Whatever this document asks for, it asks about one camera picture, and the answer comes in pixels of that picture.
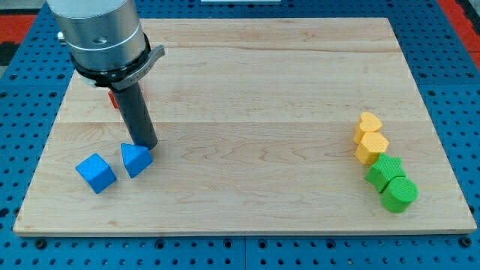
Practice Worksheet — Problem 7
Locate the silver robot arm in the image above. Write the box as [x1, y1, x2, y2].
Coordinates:
[47, 0, 165, 91]

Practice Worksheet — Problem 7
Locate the blue triangle block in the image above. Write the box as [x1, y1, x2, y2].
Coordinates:
[120, 143, 153, 179]

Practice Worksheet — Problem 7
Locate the yellow heart block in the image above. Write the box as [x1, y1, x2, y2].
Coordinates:
[353, 112, 383, 144]

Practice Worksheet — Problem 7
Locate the wooden board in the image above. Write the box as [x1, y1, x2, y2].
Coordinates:
[13, 18, 476, 237]

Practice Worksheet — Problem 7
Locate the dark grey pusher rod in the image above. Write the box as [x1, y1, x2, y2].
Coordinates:
[110, 83, 158, 150]

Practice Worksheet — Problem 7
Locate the yellow hexagon block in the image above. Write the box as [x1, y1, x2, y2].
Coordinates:
[354, 132, 389, 165]

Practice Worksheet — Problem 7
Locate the red block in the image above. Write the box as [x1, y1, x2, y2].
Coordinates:
[108, 91, 119, 109]

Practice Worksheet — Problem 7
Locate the blue cube block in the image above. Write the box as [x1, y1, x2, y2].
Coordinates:
[75, 154, 117, 194]

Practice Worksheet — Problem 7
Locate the green cylinder block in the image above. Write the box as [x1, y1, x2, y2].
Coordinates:
[380, 176, 419, 214]

